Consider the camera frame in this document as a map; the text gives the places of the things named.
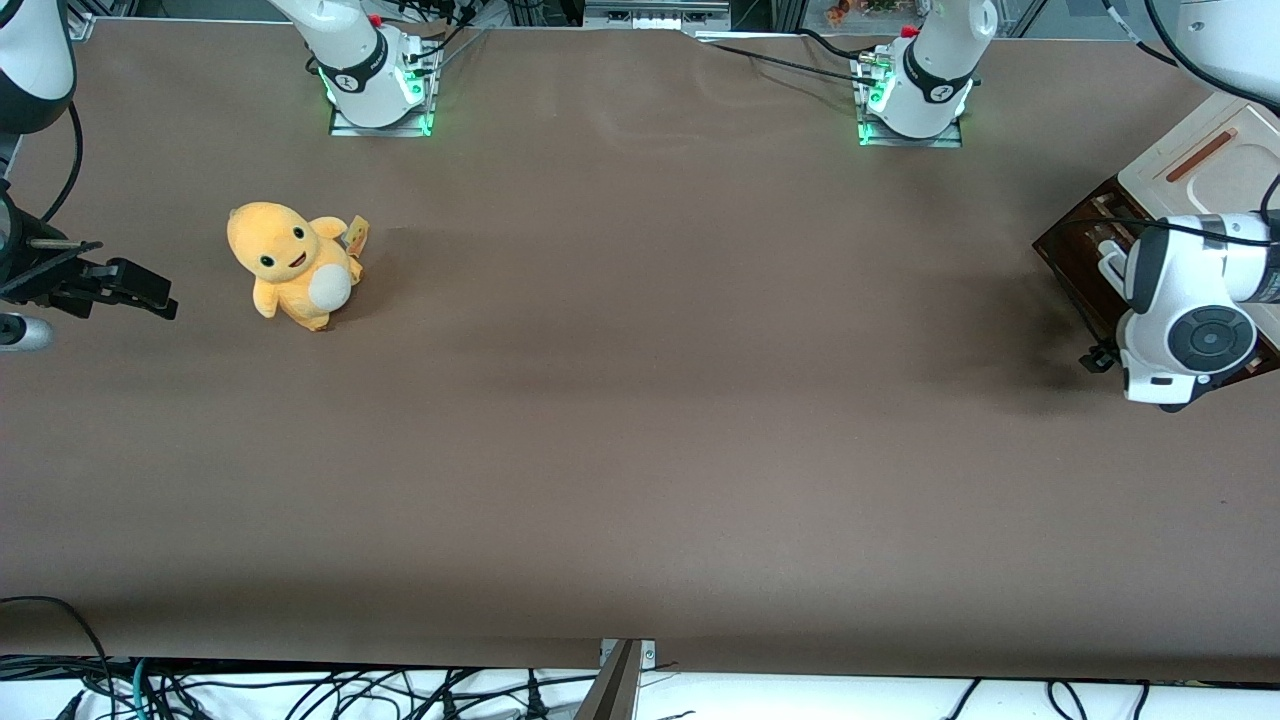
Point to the yellow plush toy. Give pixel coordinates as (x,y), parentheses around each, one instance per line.
(285,260)

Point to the small metal bracket plate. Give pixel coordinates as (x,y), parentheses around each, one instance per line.
(648,655)

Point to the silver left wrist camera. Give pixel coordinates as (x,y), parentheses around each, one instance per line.
(1140,393)

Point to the small orange figure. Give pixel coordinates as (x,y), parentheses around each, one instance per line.
(837,12)

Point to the brown table cover sheet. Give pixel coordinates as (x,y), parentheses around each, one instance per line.
(640,400)

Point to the grey angled beam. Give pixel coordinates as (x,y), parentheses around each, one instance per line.
(612,692)

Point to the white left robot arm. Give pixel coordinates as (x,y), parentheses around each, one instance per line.
(1160,290)

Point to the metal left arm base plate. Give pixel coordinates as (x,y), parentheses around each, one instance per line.
(945,141)

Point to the grey socket strip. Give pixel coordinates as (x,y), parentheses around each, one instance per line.
(655,15)

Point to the brown narrow strip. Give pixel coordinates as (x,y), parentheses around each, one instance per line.
(1200,156)

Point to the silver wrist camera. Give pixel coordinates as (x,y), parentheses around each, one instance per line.
(22,333)
(1140,393)

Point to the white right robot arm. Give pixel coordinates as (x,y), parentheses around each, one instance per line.
(355,60)

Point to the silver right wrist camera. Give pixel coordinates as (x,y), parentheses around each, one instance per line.
(22,333)

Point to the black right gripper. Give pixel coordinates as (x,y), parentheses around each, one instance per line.
(42,280)

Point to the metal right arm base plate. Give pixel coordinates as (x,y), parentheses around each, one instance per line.
(350,129)

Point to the aluminium corner bracket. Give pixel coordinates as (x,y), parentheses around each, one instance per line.
(82,26)

